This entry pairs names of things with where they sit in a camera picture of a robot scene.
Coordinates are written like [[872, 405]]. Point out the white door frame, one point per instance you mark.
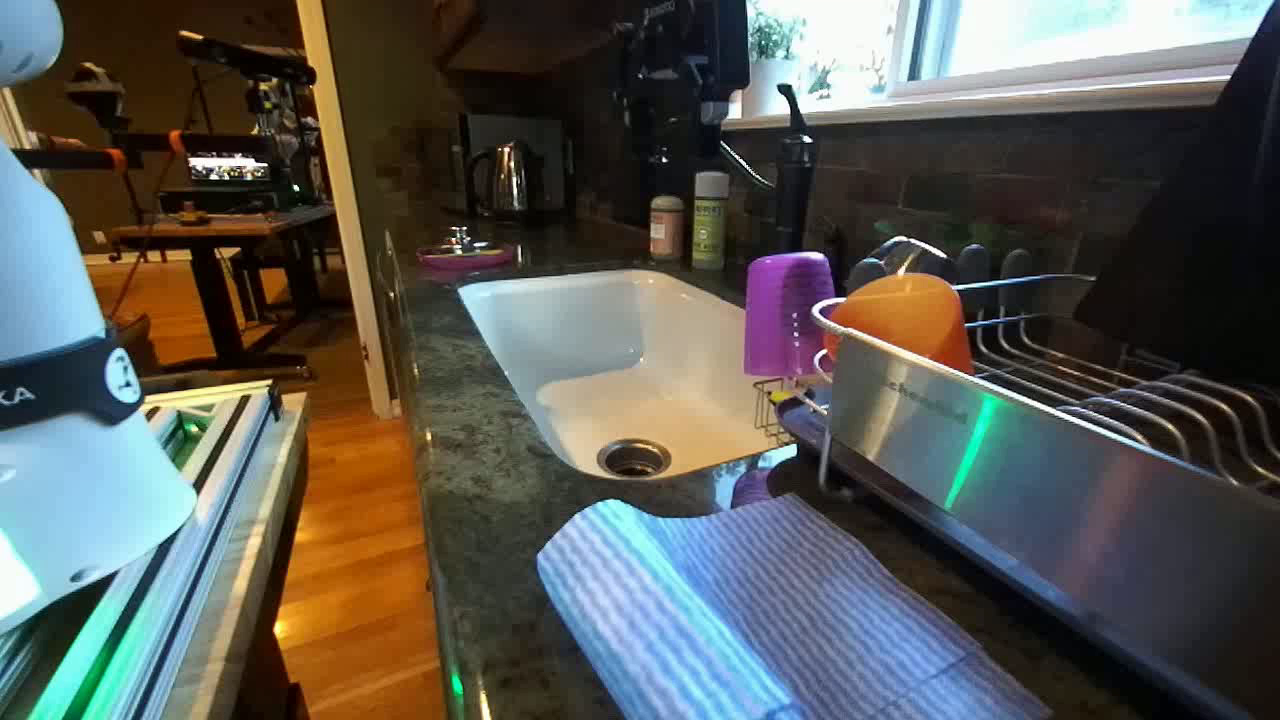
[[344, 201]]

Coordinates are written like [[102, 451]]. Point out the white kitchen sink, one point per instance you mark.
[[625, 346]]

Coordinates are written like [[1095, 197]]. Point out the striped blue cleaning cloth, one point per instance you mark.
[[775, 615]]

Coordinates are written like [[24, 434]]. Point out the large white potted plant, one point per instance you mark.
[[770, 63]]

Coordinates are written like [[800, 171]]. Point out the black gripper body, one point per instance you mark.
[[727, 28]]

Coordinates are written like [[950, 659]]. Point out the green label soap bottle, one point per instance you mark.
[[709, 226]]

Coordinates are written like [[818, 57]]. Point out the metal electric kettle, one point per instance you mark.
[[507, 182]]

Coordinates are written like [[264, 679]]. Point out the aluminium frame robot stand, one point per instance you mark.
[[200, 534]]

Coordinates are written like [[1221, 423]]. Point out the purple plastic cup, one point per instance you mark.
[[786, 315]]

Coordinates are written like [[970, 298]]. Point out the window with white frame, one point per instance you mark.
[[1066, 35]]

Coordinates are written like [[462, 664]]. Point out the dark wooden desk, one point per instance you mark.
[[212, 253]]

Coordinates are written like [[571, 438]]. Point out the orange plastic cup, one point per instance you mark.
[[905, 322]]

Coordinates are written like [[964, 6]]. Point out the black tripod rig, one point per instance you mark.
[[95, 101]]

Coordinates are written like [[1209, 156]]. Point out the purple dish rack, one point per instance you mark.
[[1066, 521]]

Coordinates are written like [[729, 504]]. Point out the black equipment on desk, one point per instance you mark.
[[240, 135]]

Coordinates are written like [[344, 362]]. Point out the shiny metal utensil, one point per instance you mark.
[[900, 250]]

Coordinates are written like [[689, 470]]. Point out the pink tray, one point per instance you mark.
[[464, 256]]

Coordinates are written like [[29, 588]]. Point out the black kitchen faucet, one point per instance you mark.
[[792, 174]]

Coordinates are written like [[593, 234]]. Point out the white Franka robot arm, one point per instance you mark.
[[64, 465]]

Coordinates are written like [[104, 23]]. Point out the brown soap bottle orange label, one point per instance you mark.
[[664, 231]]

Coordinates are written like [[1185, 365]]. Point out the metal sink drain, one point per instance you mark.
[[634, 458]]

